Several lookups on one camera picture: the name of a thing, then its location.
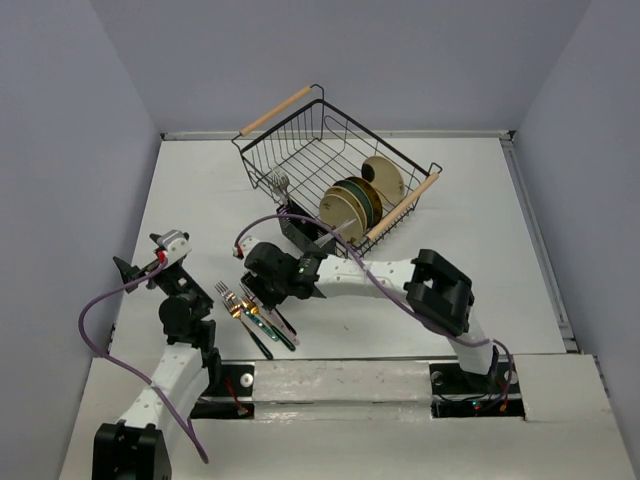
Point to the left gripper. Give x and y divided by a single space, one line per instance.
126 272

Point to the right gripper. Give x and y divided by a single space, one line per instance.
255 280

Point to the silver fork teal handle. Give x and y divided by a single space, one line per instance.
261 324

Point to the clear chopstick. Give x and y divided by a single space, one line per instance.
324 239

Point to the black fork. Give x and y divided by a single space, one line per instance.
280 186

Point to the silver fork pink handle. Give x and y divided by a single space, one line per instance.
278 321

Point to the plain silver fork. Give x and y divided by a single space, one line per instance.
276 172

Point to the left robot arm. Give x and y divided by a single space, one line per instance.
138 444

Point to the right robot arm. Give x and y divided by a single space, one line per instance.
428 288

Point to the black perforated cutlery holder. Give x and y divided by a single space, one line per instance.
296 227

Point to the beige plate in front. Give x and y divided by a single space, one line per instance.
339 214

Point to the beige plate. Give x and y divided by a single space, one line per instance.
339 214
351 198
385 177

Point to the beige plate in middle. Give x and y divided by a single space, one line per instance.
351 198

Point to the dark green plate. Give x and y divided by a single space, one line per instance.
364 197

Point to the gold rimmed dark plate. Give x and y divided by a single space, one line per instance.
372 192

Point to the beige plate at back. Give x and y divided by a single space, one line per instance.
385 177

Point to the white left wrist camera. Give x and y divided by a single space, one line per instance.
175 253

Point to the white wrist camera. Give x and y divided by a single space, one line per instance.
175 253
244 247

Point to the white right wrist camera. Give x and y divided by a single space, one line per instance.
244 247

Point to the black wire dish rack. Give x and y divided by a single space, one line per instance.
319 146

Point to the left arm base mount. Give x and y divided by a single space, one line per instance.
231 398

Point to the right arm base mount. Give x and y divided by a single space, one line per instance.
458 394

